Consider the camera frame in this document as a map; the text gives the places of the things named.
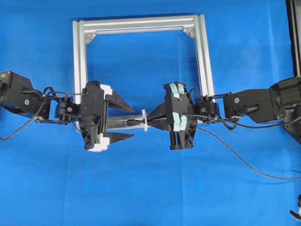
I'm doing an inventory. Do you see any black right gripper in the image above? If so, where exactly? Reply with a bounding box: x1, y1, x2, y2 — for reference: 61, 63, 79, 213
147, 82, 198, 150

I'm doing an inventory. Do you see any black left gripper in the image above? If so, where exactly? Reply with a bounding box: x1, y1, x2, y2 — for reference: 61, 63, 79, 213
79, 81, 135, 152

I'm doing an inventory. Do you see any thin black wire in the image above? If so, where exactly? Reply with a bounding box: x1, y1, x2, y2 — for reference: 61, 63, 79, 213
122, 119, 301, 181

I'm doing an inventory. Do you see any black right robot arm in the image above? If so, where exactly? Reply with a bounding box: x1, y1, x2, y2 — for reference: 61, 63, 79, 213
147, 77, 301, 150

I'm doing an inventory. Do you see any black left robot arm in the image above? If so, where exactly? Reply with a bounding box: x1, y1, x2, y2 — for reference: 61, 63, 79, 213
0, 71, 134, 152

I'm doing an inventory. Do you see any blue table mat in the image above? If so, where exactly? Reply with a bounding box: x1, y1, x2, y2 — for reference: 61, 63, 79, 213
0, 0, 301, 226

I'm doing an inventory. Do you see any black white object at edge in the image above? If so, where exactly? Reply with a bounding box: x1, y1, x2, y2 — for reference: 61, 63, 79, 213
289, 194, 301, 221

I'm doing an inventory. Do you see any black stand at edge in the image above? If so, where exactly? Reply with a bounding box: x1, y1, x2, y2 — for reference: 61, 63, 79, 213
286, 0, 301, 77

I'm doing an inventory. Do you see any aluminium extrusion frame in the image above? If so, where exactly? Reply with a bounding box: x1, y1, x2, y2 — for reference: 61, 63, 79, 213
72, 14, 215, 134

